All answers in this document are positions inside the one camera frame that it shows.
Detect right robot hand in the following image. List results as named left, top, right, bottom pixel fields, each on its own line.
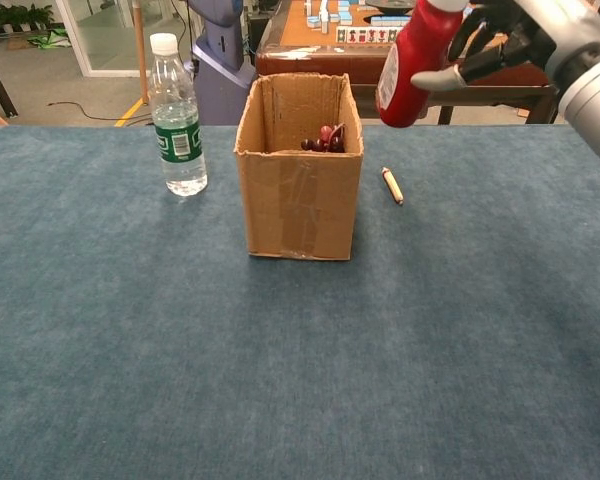
left=410, top=0, right=600, bottom=94

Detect red ketchup bottle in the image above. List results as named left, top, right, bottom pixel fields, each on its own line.
left=374, top=0, right=465, bottom=129

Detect dark red grape bunch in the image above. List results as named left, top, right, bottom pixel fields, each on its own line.
left=300, top=123, right=347, bottom=154

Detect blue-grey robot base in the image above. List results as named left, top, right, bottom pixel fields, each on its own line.
left=186, top=0, right=256, bottom=126

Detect open cardboard box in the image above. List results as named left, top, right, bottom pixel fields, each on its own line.
left=233, top=72, right=365, bottom=261

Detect clear water bottle green label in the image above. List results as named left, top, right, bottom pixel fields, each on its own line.
left=147, top=32, right=209, bottom=197

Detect black round dish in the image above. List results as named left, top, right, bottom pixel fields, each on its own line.
left=364, top=0, right=419, bottom=14

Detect white mahjong tile row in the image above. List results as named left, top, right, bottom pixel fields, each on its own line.
left=335, top=27, right=404, bottom=45

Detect blue mahjong tile cluster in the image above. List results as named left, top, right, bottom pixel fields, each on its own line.
left=304, top=0, right=354, bottom=30

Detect brown mahjong table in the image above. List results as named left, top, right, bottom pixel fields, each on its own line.
left=254, top=0, right=561, bottom=126

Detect wooden pole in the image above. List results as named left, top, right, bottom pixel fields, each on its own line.
left=132, top=0, right=150, bottom=106

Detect white framed glass partition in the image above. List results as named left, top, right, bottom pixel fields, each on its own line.
left=54, top=0, right=146, bottom=79

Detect green cloth heap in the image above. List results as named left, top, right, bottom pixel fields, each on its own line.
left=27, top=28, right=74, bottom=50

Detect potted green plants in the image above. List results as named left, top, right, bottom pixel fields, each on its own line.
left=0, top=3, right=56, bottom=34

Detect blue table mat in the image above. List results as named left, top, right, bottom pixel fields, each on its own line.
left=0, top=124, right=600, bottom=480

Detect black slanted pole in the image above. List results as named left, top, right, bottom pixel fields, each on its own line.
left=0, top=49, right=19, bottom=119

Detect blue mahjong tile wall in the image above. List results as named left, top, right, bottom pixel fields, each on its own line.
left=369, top=14, right=414, bottom=28

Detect thin black floor cable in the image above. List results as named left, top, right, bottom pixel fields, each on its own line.
left=47, top=101, right=154, bottom=123

